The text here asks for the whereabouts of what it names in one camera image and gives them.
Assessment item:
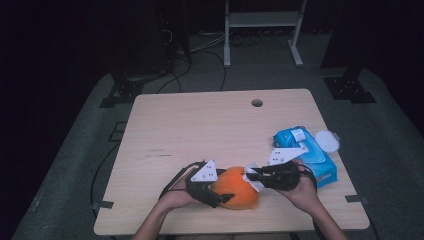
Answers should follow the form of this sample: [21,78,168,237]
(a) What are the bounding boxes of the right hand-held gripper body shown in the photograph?
[262,146,310,192]

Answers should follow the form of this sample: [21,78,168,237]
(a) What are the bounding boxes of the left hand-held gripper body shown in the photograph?
[184,159,225,209]

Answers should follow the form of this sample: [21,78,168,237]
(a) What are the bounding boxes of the orange plush toy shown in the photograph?
[209,165,261,211]

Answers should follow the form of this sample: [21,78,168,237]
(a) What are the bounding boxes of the blue wet wipes pack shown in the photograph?
[272,125,342,190]

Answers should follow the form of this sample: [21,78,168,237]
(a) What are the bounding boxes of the person's right hand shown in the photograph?
[279,158,322,215]

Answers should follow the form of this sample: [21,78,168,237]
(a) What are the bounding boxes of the person's left hand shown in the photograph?
[159,174,202,212]

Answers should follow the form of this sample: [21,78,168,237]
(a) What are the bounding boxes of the black tape strip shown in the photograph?
[344,194,370,205]
[91,200,115,211]

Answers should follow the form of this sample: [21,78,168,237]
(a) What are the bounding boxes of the black tape outline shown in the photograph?
[107,121,128,143]

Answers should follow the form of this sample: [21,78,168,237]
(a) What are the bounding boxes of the black stand base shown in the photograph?
[323,65,378,105]
[98,70,169,109]

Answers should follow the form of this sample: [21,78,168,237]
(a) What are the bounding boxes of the white metal stand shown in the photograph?
[223,0,308,69]

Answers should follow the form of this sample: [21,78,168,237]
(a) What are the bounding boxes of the left hand-held gripper cable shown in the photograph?
[159,161,205,201]

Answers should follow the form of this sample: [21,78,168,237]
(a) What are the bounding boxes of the thin black floor cable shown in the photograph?
[89,142,122,214]

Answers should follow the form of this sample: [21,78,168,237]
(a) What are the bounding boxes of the white floor cables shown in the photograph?
[189,31,228,54]

